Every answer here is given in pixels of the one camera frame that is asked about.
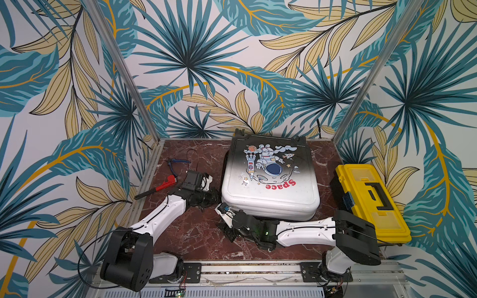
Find right aluminium corner post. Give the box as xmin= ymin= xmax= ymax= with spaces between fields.
xmin=332 ymin=0 xmax=424 ymax=145

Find red handled wrench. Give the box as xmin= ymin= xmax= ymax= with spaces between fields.
xmin=134 ymin=175 xmax=177 ymax=200

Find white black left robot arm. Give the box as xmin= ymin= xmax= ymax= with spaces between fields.
xmin=100 ymin=187 xmax=221 ymax=292

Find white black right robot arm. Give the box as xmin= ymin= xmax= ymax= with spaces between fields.
xmin=221 ymin=207 xmax=381 ymax=281

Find blue handled pliers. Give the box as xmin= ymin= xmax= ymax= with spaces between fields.
xmin=166 ymin=158 xmax=191 ymax=175

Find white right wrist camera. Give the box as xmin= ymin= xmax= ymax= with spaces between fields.
xmin=215 ymin=203 xmax=235 ymax=228

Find yellow black plastic toolbox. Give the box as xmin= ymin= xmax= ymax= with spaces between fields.
xmin=330 ymin=164 xmax=412 ymax=245

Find white space-print kids suitcase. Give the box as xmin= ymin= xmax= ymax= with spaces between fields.
xmin=221 ymin=130 xmax=320 ymax=222

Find aluminium corner post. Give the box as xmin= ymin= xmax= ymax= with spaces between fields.
xmin=83 ymin=0 xmax=160 ymax=143
xmin=332 ymin=0 xmax=424 ymax=145

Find left aluminium corner post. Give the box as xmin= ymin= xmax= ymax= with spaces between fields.
xmin=83 ymin=0 xmax=160 ymax=143

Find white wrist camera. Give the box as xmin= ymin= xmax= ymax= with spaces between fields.
xmin=215 ymin=203 xmax=235 ymax=228
xmin=181 ymin=170 xmax=213 ymax=192

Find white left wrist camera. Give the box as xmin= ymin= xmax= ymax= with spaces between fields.
xmin=181 ymin=170 xmax=213 ymax=192

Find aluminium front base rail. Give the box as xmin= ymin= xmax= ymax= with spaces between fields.
xmin=87 ymin=260 xmax=412 ymax=298

